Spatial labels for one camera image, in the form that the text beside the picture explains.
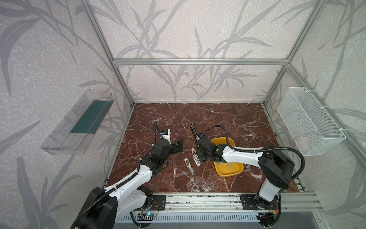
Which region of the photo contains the pink mini stapler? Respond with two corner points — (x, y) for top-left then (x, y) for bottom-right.
(191, 148), (201, 166)

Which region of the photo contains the black stapler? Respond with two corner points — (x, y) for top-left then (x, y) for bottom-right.
(190, 124), (200, 141)

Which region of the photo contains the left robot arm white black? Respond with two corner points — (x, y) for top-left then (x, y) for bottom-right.
(71, 125), (184, 229)

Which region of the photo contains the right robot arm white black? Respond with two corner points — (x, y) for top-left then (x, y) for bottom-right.
(190, 124), (306, 209)

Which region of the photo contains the yellow plastic tray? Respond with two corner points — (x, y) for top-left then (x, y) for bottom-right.
(211, 137), (244, 177)

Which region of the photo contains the left circuit board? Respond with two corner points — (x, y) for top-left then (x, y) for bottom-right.
(137, 212), (158, 222)

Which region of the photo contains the circuit board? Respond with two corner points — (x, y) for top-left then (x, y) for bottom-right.
(137, 212), (158, 222)
(257, 212), (278, 228)

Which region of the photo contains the right circuit board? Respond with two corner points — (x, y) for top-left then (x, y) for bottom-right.
(257, 212), (278, 228)

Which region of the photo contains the pink object in basket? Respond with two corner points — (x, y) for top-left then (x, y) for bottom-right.
(296, 136), (309, 152)

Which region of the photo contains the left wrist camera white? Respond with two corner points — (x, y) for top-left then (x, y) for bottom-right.
(160, 129), (171, 144)

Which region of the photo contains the clear acrylic wall shelf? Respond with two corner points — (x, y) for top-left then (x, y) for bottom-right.
(40, 89), (114, 156)

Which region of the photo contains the white wire mesh basket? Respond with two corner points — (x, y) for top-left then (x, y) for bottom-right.
(277, 87), (347, 156)

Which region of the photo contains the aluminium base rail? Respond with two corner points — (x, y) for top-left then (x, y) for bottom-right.
(149, 192), (324, 213)

